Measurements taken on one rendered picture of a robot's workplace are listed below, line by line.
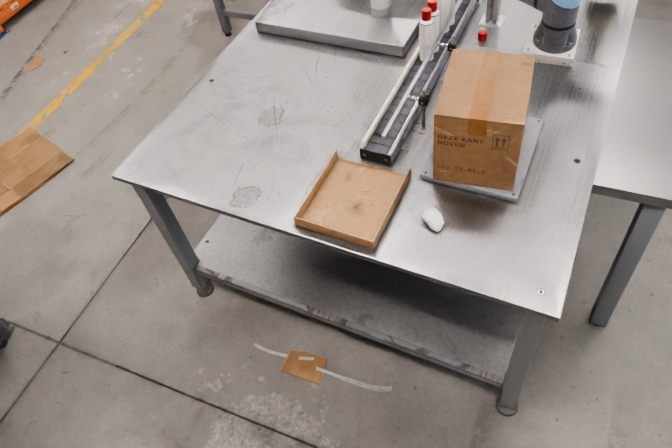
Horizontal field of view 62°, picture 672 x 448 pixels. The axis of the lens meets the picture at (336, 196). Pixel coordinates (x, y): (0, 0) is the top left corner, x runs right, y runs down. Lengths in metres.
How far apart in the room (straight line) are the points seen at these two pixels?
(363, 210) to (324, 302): 0.65
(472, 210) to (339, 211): 0.40
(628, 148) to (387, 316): 1.02
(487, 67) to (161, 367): 1.77
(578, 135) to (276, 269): 1.27
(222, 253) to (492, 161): 1.31
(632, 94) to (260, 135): 1.28
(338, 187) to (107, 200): 1.77
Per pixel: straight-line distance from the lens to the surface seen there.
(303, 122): 2.03
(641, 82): 2.23
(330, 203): 1.75
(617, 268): 2.19
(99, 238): 3.13
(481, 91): 1.65
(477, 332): 2.19
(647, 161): 1.96
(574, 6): 2.16
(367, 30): 2.34
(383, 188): 1.77
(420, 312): 2.22
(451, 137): 1.62
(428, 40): 2.09
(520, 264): 1.63
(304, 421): 2.33
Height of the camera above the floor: 2.17
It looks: 49 degrees down
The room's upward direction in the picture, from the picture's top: 11 degrees counter-clockwise
